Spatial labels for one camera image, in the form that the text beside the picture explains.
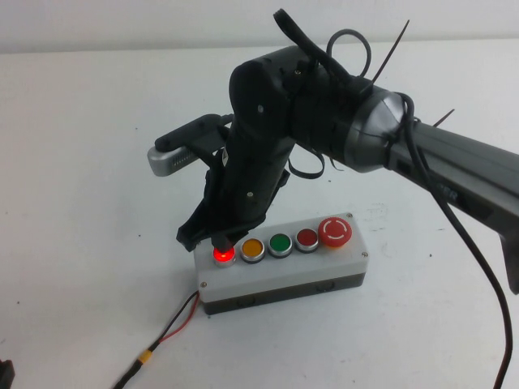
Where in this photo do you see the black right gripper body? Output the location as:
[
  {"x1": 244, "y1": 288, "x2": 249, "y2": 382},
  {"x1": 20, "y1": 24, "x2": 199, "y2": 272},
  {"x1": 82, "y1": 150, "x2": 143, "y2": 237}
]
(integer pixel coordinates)
[{"x1": 177, "y1": 137, "x2": 294, "y2": 254}]

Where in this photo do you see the red dome indicator light button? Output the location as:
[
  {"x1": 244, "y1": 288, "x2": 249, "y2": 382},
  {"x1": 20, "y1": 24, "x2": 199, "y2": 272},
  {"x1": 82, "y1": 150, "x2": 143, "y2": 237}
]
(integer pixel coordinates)
[{"x1": 212, "y1": 242, "x2": 237, "y2": 269}]

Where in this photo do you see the red mushroom emergency stop button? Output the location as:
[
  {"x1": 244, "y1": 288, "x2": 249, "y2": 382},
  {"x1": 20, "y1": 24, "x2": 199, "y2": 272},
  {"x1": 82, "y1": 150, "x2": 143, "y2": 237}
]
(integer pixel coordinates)
[{"x1": 317, "y1": 217, "x2": 353, "y2": 249}]

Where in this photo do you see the short black zip tie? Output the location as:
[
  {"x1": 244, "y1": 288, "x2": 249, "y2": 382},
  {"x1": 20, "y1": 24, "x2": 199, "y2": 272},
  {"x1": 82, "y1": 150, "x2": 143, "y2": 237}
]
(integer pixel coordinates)
[{"x1": 431, "y1": 108, "x2": 456, "y2": 129}]

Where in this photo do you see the dark red round push button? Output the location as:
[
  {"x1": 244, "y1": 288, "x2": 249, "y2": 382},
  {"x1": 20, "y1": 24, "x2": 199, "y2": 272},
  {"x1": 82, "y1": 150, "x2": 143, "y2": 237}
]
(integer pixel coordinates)
[{"x1": 294, "y1": 228, "x2": 320, "y2": 254}]

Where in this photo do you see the green round push button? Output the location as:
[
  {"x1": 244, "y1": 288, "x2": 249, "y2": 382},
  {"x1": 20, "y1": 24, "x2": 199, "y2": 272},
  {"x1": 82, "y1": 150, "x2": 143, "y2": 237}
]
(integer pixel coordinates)
[{"x1": 267, "y1": 233, "x2": 293, "y2": 259}]

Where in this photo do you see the long black zip tie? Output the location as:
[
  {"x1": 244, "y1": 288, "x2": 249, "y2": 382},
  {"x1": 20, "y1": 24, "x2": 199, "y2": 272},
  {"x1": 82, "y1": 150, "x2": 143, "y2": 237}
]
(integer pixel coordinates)
[{"x1": 371, "y1": 19, "x2": 410, "y2": 84}]

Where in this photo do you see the black flat strap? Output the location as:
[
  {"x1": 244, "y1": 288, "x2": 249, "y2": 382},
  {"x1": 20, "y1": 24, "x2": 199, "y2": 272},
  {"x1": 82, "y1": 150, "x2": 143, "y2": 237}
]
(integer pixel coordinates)
[{"x1": 273, "y1": 8, "x2": 374, "y2": 88}]

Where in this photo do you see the red black power cable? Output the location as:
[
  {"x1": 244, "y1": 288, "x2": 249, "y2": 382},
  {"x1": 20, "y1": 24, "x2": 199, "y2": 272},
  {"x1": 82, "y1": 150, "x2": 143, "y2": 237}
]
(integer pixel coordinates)
[{"x1": 111, "y1": 289, "x2": 203, "y2": 389}]

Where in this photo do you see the silver wrist camera black mount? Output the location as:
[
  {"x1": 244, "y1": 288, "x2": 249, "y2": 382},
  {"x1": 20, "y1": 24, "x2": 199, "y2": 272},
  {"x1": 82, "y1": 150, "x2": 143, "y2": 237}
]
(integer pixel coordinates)
[{"x1": 146, "y1": 114, "x2": 234, "y2": 177}]

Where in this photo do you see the grey push button switch box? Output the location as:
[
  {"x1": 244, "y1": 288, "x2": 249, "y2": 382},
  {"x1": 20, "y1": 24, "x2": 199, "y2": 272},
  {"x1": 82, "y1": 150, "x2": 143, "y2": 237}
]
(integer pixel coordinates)
[{"x1": 193, "y1": 212, "x2": 370, "y2": 316}]

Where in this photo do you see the yellow round push button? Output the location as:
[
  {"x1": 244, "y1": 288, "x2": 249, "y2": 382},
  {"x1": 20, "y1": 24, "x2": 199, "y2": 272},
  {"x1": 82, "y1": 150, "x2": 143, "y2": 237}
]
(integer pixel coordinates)
[{"x1": 239, "y1": 237, "x2": 266, "y2": 264}]

